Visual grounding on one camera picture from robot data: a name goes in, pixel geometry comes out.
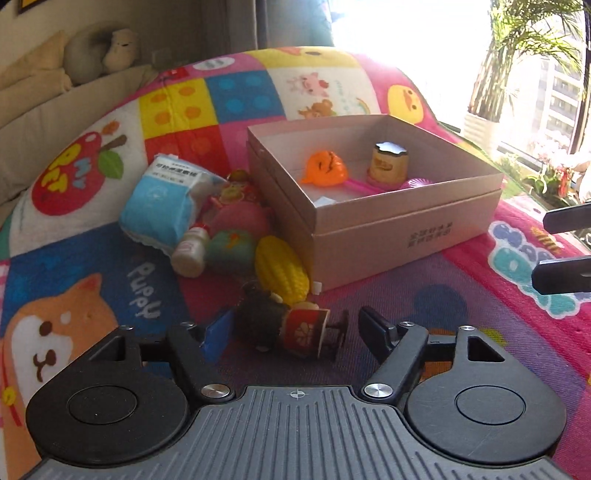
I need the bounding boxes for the grey neck pillow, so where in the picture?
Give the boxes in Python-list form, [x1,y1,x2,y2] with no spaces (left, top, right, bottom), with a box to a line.
[64,25,121,85]

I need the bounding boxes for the flowering plants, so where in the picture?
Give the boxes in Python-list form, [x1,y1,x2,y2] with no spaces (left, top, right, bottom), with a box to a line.
[526,138,591,204]

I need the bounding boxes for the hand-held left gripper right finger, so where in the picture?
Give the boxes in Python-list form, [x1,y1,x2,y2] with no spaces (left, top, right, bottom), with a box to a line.
[358,307,509,403]

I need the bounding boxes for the small white toy bottle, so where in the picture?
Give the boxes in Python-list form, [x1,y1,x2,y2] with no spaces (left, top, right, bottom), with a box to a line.
[171,224,213,278]

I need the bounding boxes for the yellow corn toy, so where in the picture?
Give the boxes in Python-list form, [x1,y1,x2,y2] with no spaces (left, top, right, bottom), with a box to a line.
[255,235,311,305]

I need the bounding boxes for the beige folded blanket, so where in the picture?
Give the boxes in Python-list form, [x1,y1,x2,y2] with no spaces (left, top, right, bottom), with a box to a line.
[0,30,75,99]

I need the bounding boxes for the small jar with black lid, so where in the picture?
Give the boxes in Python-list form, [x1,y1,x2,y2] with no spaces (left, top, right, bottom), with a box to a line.
[367,142,411,188]

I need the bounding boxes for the dark window frame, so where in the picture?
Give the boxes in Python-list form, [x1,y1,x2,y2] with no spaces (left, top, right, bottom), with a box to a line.
[571,0,591,154]

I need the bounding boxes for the beige bear plush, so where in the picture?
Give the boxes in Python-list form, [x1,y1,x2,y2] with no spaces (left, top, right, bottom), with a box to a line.
[102,28,140,73]

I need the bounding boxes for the grey curtain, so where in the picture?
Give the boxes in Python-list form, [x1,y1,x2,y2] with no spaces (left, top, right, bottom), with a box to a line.
[256,0,333,49]

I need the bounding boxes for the pink plush toy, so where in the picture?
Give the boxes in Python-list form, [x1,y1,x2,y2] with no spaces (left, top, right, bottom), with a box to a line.
[199,170,274,241]

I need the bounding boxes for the black and red doll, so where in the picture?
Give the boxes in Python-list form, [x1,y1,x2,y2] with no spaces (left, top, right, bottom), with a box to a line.
[235,282,350,361]

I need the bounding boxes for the blue tissue packet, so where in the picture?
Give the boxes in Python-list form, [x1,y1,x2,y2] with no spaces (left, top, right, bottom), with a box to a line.
[119,154,227,257]

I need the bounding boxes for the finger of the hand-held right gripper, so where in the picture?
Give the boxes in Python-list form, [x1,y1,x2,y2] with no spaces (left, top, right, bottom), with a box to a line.
[542,206,591,234]
[531,257,591,296]

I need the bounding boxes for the pink cardboard box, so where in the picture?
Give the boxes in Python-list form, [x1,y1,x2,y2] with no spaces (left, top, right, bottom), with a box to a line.
[246,114,504,292]

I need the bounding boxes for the colourful printed play mat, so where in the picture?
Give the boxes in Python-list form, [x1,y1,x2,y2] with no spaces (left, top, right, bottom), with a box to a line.
[0,46,591,480]

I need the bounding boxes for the green plush toy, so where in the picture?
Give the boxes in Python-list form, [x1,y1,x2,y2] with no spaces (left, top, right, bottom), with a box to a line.
[205,229,258,278]

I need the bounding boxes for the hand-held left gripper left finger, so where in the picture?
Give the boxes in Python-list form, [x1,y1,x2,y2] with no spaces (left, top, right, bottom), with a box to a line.
[76,308,236,403]

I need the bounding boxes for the white planter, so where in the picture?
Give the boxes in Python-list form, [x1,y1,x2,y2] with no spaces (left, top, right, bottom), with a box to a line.
[462,113,502,149]

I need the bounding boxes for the beige sofa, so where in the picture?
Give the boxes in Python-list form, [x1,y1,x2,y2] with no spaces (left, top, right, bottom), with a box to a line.
[0,64,158,208]

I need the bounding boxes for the potted palm plant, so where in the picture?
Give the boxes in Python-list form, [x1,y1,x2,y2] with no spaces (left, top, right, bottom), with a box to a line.
[466,0,587,121]

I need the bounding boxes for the orange plastic toy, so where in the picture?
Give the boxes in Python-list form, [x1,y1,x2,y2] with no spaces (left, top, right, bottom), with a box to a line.
[302,150,356,186]

